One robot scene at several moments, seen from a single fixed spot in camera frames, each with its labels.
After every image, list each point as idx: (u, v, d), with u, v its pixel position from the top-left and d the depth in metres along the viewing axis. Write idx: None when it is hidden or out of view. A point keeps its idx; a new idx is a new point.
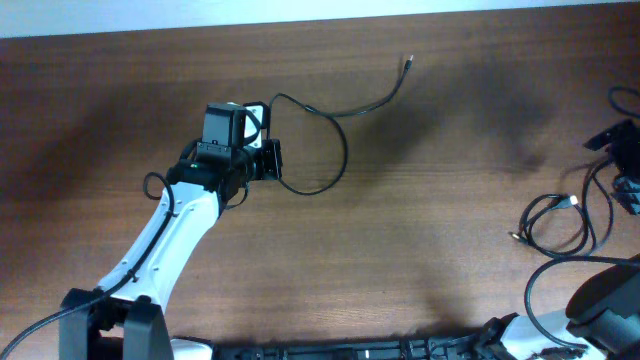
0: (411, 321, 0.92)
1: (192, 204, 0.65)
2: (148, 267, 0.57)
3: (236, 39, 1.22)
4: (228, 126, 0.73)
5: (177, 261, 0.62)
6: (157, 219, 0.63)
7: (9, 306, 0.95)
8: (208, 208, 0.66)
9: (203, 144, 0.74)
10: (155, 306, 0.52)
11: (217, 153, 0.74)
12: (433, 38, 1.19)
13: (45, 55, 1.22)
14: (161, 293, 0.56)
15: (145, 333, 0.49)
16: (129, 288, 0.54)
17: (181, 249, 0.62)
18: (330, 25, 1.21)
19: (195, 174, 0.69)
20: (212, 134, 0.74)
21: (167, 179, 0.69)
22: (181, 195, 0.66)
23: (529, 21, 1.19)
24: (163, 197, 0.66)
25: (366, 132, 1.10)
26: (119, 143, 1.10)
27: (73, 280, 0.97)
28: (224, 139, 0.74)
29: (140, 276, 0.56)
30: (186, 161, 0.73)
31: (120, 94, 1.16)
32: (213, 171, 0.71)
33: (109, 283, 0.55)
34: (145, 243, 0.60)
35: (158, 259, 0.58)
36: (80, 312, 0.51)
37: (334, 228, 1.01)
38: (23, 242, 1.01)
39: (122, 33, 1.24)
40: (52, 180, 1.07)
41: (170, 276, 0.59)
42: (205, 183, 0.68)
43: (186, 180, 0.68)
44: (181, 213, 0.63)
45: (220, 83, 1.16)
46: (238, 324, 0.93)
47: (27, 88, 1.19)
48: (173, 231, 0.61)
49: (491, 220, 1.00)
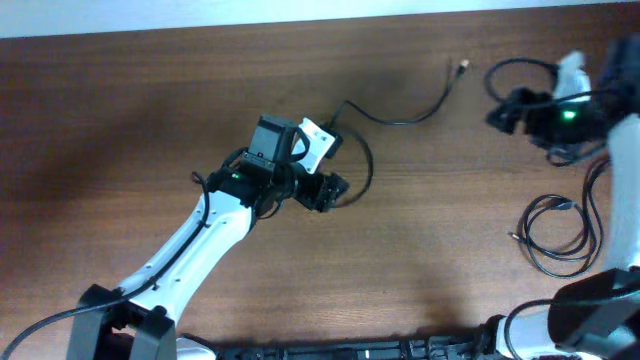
0: (413, 321, 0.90)
1: (225, 217, 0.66)
2: (170, 276, 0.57)
3: (233, 38, 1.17)
4: (277, 142, 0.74)
5: (201, 273, 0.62)
6: (190, 225, 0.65)
7: (4, 306, 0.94)
8: (239, 223, 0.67)
9: (249, 154, 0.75)
10: (169, 321, 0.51)
11: (260, 165, 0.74)
12: (436, 35, 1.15)
13: (40, 53, 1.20)
14: (176, 305, 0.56)
15: (155, 345, 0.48)
16: (148, 294, 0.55)
17: (206, 260, 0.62)
18: (330, 23, 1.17)
19: (234, 185, 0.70)
20: (260, 147, 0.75)
21: (209, 186, 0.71)
22: (216, 205, 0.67)
23: (534, 19, 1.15)
24: (200, 204, 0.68)
25: (384, 141, 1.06)
26: (115, 142, 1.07)
27: (69, 280, 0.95)
28: (270, 153, 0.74)
29: (160, 284, 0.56)
30: (229, 169, 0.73)
31: (115, 92, 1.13)
32: (252, 183, 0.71)
33: (132, 285, 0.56)
34: (174, 249, 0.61)
35: (182, 269, 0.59)
36: (96, 312, 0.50)
37: (334, 227, 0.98)
38: (19, 242, 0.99)
39: (117, 31, 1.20)
40: (48, 179, 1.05)
41: (190, 288, 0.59)
42: (243, 196, 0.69)
43: (224, 190, 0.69)
44: (213, 224, 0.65)
45: (216, 81, 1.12)
46: (237, 324, 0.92)
47: (22, 86, 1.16)
48: (202, 241, 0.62)
49: (494, 219, 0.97)
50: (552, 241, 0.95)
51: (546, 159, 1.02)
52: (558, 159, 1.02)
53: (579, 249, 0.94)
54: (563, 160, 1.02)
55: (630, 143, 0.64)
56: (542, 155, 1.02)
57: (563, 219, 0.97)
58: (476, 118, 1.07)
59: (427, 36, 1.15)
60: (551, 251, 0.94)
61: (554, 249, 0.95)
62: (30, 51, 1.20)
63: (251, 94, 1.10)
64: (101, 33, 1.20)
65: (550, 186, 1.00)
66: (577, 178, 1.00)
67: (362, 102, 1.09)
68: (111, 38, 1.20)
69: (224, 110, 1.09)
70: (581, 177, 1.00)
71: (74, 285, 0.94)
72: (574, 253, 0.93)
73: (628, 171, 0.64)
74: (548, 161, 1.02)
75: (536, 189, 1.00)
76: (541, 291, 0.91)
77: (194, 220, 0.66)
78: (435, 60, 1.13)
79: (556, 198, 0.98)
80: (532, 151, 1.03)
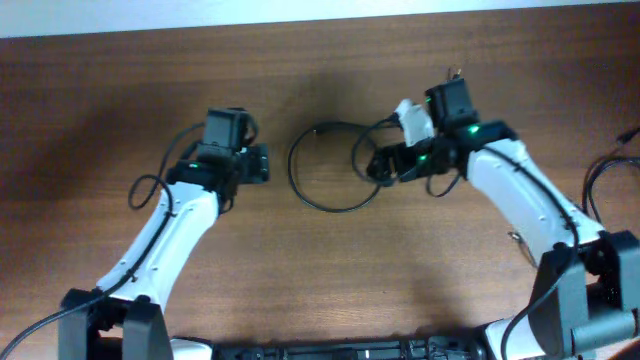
0: (412, 321, 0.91)
1: (191, 204, 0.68)
2: (147, 267, 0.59)
3: (230, 39, 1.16)
4: (229, 129, 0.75)
5: (177, 261, 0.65)
6: (157, 217, 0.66)
7: (7, 307, 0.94)
8: (206, 208, 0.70)
9: (203, 146, 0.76)
10: (153, 306, 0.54)
11: (216, 154, 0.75)
12: (437, 34, 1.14)
13: (35, 53, 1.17)
14: (159, 292, 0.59)
15: (144, 332, 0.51)
16: (129, 287, 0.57)
17: (180, 248, 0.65)
18: (330, 23, 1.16)
19: (193, 175, 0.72)
20: (212, 137, 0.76)
21: (168, 181, 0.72)
22: (179, 196, 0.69)
23: (536, 19, 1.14)
24: (161, 197, 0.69)
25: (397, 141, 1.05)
26: (115, 144, 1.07)
27: (71, 281, 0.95)
28: (223, 143, 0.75)
29: (138, 276, 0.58)
30: (185, 162, 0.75)
31: (114, 94, 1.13)
32: (212, 172, 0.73)
33: (108, 283, 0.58)
34: (145, 242, 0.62)
35: (157, 258, 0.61)
36: (80, 312, 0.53)
37: (334, 227, 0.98)
38: (21, 243, 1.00)
39: (113, 31, 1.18)
40: (47, 180, 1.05)
41: (168, 276, 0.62)
42: (203, 183, 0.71)
43: (184, 181, 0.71)
44: (180, 213, 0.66)
45: (216, 82, 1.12)
46: (237, 324, 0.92)
47: (19, 86, 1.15)
48: (173, 230, 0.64)
49: (495, 220, 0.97)
50: None
51: (545, 160, 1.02)
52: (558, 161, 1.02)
53: None
54: (563, 161, 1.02)
55: (485, 169, 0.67)
56: (541, 157, 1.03)
57: None
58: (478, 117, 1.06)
59: (428, 36, 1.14)
60: None
61: None
62: (25, 49, 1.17)
63: (252, 95, 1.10)
64: (99, 32, 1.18)
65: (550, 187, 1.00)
66: (576, 179, 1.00)
67: (362, 103, 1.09)
68: (108, 37, 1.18)
69: None
70: (580, 178, 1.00)
71: (75, 285, 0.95)
72: None
73: (498, 194, 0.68)
74: (547, 163, 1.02)
75: None
76: None
77: (159, 212, 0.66)
78: (436, 60, 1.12)
79: None
80: (531, 151, 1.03)
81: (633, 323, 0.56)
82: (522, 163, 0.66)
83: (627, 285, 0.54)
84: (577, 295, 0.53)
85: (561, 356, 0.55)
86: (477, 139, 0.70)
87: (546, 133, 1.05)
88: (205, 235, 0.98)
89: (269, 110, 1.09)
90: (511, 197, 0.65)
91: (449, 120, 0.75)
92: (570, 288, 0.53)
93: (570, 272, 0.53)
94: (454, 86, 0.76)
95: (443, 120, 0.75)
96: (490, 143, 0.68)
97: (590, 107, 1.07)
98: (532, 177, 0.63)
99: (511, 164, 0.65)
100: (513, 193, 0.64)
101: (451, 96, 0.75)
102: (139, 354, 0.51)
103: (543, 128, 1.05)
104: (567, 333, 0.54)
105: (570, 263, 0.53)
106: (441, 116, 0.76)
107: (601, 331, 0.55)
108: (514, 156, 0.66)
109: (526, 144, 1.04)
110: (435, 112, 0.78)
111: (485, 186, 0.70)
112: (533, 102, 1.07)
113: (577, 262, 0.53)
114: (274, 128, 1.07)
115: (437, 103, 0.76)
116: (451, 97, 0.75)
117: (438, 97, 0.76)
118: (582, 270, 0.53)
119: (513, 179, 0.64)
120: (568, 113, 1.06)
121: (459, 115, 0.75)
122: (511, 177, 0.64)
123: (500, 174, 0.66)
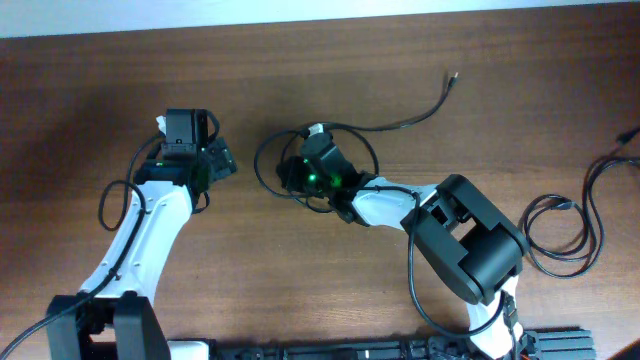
0: (412, 321, 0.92)
1: (164, 200, 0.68)
2: (129, 264, 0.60)
3: (229, 39, 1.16)
4: (190, 125, 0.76)
5: (157, 254, 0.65)
6: (131, 216, 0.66)
7: (10, 307, 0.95)
8: (180, 201, 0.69)
9: (168, 145, 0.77)
10: (141, 299, 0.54)
11: (182, 152, 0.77)
12: (436, 35, 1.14)
13: (32, 53, 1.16)
14: (144, 286, 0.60)
15: (136, 325, 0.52)
16: (114, 286, 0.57)
17: (158, 243, 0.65)
18: (329, 23, 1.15)
19: (163, 172, 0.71)
20: (175, 135, 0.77)
21: (137, 181, 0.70)
22: (151, 193, 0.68)
23: (538, 18, 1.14)
24: (133, 197, 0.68)
25: (396, 141, 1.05)
26: (114, 144, 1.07)
27: (72, 282, 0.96)
28: (186, 139, 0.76)
29: (122, 274, 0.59)
30: (151, 161, 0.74)
31: (112, 94, 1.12)
32: (181, 165, 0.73)
33: (92, 284, 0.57)
34: (123, 241, 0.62)
35: (138, 254, 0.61)
36: (67, 315, 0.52)
37: (334, 228, 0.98)
38: (21, 244, 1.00)
39: (110, 32, 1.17)
40: (46, 180, 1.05)
41: (150, 270, 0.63)
42: (173, 178, 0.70)
43: (154, 179, 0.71)
44: (154, 209, 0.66)
45: (216, 82, 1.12)
46: (238, 324, 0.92)
47: (16, 86, 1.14)
48: (149, 226, 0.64)
49: None
50: (552, 241, 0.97)
51: (545, 161, 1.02)
52: (558, 161, 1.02)
53: (580, 250, 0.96)
54: (563, 161, 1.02)
55: (364, 204, 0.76)
56: (541, 157, 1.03)
57: (563, 219, 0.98)
58: (478, 117, 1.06)
59: (428, 36, 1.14)
60: (550, 251, 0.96)
61: (554, 249, 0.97)
62: (22, 50, 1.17)
63: (251, 95, 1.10)
64: (95, 33, 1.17)
65: (551, 188, 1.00)
66: (576, 179, 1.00)
67: (361, 104, 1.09)
68: (104, 39, 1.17)
69: (224, 111, 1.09)
70: (580, 178, 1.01)
71: (76, 285, 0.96)
72: (573, 252, 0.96)
73: (384, 220, 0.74)
74: (548, 163, 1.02)
75: (535, 190, 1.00)
76: (540, 291, 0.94)
77: (133, 211, 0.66)
78: (435, 60, 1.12)
79: (556, 198, 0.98)
80: (532, 151, 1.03)
81: (514, 239, 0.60)
82: (381, 184, 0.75)
83: (479, 211, 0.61)
84: (446, 239, 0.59)
85: (476, 296, 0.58)
86: (357, 186, 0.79)
87: (546, 134, 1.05)
88: (205, 235, 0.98)
89: (269, 110, 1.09)
90: (384, 215, 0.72)
91: (334, 176, 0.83)
92: (434, 237, 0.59)
93: (425, 225, 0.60)
94: (329, 149, 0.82)
95: (328, 178, 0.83)
96: (368, 183, 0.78)
97: (589, 107, 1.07)
98: (391, 188, 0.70)
99: (375, 188, 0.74)
100: (384, 210, 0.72)
101: (328, 160, 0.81)
102: (135, 345, 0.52)
103: (543, 129, 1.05)
104: (464, 276, 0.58)
105: (418, 220, 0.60)
106: (326, 178, 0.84)
107: (493, 260, 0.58)
108: (376, 184, 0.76)
109: (526, 144, 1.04)
110: (319, 170, 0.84)
111: (369, 214, 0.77)
112: (532, 103, 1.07)
113: (427, 215, 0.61)
114: (273, 129, 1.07)
115: (320, 167, 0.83)
116: (328, 163, 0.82)
117: (317, 163, 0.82)
118: (431, 218, 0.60)
119: (380, 201, 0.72)
120: (567, 113, 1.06)
121: (338, 169, 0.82)
122: (379, 200, 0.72)
123: (371, 202, 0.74)
